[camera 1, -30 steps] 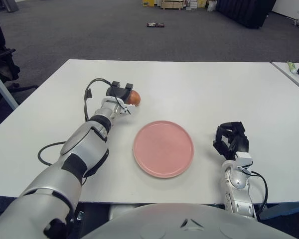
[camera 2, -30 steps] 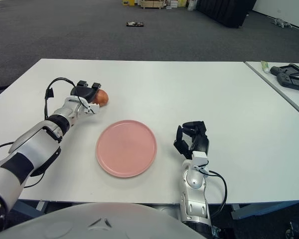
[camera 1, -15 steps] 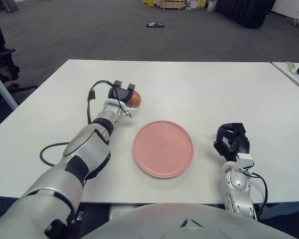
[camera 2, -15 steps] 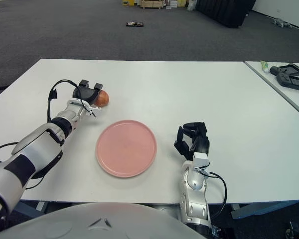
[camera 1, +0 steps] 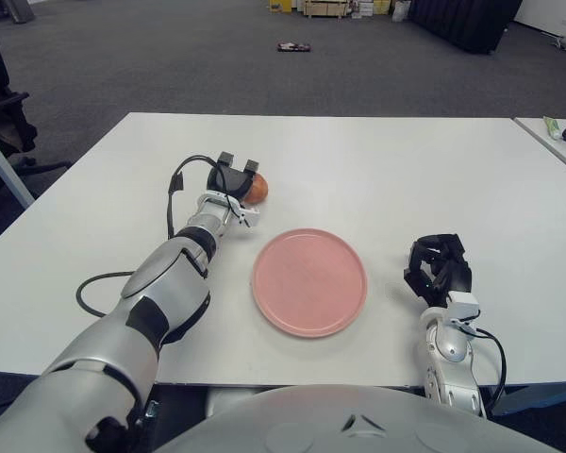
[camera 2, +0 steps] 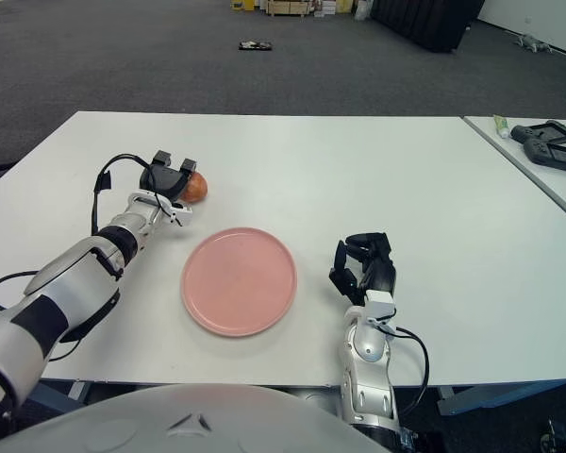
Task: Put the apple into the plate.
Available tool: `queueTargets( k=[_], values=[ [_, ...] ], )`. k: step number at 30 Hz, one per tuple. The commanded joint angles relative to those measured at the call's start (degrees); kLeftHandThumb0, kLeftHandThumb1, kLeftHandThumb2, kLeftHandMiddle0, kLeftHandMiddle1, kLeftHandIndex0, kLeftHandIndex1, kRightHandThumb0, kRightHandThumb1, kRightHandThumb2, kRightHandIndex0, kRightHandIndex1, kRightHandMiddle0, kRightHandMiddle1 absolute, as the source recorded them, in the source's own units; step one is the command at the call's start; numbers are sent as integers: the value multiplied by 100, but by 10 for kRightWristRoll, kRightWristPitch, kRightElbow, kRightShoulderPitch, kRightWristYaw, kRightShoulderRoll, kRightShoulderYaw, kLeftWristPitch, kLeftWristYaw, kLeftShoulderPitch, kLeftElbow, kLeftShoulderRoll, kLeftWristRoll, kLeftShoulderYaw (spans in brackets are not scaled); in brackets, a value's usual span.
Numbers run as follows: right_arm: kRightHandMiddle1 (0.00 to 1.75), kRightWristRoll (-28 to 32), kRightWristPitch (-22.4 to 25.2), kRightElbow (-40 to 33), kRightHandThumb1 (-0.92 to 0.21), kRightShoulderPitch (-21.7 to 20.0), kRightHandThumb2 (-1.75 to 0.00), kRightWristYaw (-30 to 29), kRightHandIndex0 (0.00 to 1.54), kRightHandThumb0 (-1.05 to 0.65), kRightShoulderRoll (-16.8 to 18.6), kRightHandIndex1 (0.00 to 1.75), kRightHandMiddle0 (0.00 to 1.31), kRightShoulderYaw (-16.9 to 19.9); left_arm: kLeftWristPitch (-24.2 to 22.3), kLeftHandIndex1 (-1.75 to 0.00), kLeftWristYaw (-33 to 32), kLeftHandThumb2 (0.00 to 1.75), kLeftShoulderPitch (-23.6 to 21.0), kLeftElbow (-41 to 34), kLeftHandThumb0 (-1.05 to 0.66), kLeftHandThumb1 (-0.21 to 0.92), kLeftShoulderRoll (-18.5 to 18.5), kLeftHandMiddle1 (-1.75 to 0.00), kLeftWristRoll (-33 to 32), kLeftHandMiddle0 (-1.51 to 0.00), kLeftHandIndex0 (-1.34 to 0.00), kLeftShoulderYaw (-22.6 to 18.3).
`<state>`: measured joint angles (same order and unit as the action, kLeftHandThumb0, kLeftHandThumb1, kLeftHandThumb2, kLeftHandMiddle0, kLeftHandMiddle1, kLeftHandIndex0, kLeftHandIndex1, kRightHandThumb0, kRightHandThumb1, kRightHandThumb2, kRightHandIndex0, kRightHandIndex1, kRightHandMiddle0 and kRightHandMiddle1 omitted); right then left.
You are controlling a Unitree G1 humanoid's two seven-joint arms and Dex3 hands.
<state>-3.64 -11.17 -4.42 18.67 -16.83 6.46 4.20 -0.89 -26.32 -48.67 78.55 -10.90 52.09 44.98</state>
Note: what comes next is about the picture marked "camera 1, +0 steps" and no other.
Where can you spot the black curtain partition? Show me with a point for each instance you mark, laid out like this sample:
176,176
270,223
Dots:
467,21

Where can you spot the silver robot torso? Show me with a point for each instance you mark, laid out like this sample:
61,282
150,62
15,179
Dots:
358,424

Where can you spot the pink round plate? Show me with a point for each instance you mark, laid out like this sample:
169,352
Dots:
309,283

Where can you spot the black tray on floor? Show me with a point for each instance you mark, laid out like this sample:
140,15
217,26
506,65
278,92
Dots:
293,47

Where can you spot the white bag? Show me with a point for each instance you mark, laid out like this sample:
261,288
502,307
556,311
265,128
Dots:
401,10

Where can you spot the red apple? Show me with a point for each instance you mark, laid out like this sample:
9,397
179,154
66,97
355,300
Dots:
260,189

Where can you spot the wooden crate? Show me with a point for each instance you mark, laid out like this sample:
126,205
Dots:
327,8

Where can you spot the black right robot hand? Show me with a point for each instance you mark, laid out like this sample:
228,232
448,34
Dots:
457,276

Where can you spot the green white tube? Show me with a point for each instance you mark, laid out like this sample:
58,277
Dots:
552,128

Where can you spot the blue table frame beam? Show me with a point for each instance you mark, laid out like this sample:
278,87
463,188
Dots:
537,397

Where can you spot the black office chair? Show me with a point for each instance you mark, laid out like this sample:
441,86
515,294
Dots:
4,122

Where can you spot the white table leg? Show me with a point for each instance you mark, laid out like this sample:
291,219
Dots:
7,170

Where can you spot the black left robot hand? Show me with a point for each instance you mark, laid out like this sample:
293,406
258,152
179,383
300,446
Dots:
231,181

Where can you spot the yellow box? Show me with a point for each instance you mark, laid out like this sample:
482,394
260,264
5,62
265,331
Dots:
280,5

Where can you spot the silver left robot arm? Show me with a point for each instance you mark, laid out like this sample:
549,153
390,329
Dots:
160,283

